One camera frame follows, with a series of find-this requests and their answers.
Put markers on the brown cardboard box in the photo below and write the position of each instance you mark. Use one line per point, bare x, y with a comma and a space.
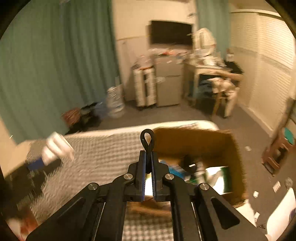
216, 151

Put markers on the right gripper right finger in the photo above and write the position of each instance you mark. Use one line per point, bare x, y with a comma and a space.
161, 192

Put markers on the brown patterned bag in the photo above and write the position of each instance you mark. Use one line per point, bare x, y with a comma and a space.
72, 117

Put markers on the wooden chair with clothes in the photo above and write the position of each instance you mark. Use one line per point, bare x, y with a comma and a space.
222, 87

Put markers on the large clear water bottle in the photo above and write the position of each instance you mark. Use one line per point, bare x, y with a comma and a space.
114, 101

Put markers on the white vanity mirror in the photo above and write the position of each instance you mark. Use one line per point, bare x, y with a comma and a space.
204, 42

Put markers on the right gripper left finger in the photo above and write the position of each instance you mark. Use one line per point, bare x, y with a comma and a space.
140, 177

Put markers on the white suitcase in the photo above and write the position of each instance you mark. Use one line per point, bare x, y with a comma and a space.
145, 87

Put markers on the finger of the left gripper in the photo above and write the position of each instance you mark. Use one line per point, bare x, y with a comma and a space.
35, 164

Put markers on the person's left hand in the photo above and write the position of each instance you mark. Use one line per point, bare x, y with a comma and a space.
23, 223

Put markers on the black bag on floor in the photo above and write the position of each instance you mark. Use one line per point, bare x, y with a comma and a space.
91, 117

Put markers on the white dressing table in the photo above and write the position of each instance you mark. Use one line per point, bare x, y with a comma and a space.
195, 72

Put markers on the gingham checked bedsheet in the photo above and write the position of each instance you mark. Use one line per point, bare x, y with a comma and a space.
99, 159

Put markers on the white plush toy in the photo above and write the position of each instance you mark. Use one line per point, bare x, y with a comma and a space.
56, 147

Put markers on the grey mini fridge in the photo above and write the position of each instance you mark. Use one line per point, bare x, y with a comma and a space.
169, 76

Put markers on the green curtain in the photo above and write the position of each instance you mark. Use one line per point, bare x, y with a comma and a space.
215, 16
55, 56

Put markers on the black wall television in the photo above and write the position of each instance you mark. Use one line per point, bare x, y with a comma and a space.
167, 32

